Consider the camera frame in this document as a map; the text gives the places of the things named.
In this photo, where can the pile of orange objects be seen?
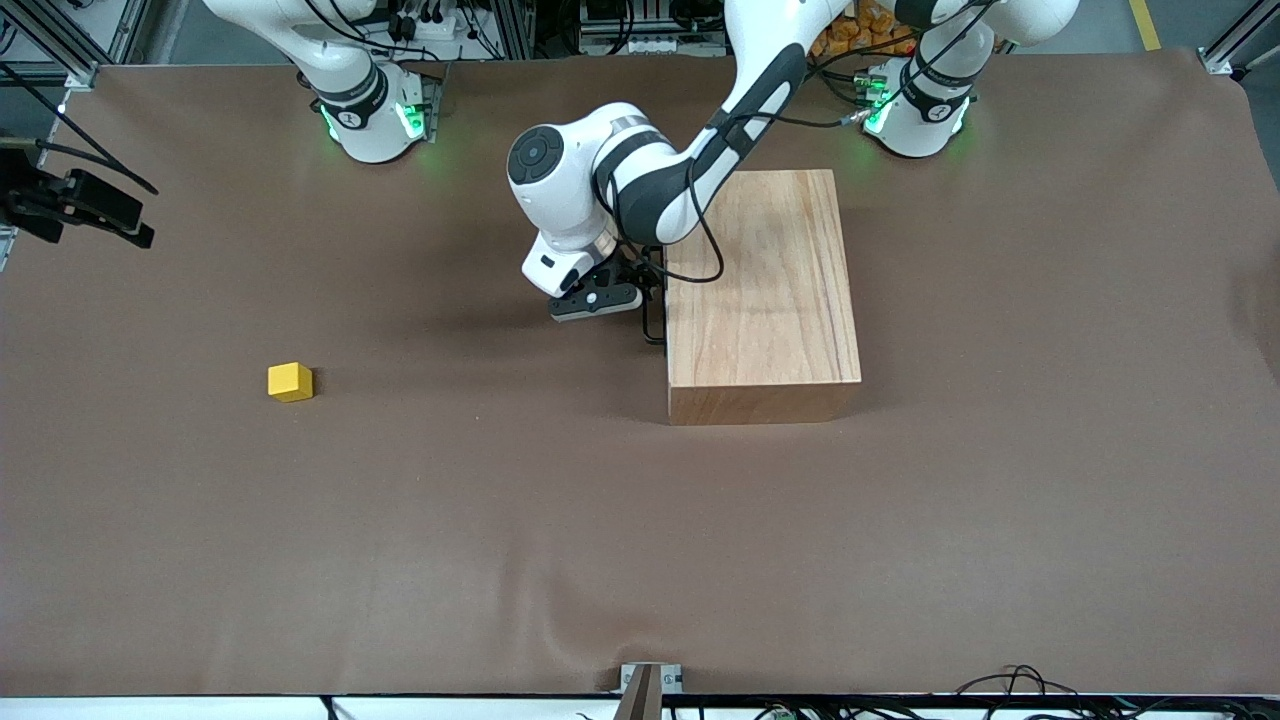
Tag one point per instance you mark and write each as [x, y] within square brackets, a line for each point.
[870, 25]

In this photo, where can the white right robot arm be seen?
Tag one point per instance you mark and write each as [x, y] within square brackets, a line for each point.
[365, 130]

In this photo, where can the aluminium frame post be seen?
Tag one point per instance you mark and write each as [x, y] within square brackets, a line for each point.
[515, 30]

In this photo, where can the metal table clamp bracket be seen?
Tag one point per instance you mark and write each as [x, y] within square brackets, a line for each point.
[650, 680]

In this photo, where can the power strip with black plugs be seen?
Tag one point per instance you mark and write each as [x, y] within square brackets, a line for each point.
[425, 25]

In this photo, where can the wooden cabinet box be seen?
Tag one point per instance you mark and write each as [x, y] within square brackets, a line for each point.
[770, 300]

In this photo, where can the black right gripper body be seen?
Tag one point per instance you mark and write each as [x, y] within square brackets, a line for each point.
[32, 196]

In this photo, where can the yellow cube block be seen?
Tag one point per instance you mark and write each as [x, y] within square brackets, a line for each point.
[290, 383]

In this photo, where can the white power strip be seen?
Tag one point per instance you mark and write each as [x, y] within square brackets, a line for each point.
[665, 45]

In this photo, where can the arm base mounting bracket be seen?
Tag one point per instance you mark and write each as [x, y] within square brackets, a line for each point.
[437, 85]

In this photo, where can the grey metal rail stub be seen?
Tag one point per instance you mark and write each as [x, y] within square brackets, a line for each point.
[6, 255]

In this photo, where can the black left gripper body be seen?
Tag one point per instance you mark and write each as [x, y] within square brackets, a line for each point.
[634, 268]

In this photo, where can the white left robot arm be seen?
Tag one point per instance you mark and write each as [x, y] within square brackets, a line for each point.
[570, 170]

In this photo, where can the aluminium frame profile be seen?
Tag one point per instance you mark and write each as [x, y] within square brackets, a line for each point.
[1225, 55]
[80, 70]

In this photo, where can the brown table cloth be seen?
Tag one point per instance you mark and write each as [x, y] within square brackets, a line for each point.
[500, 500]

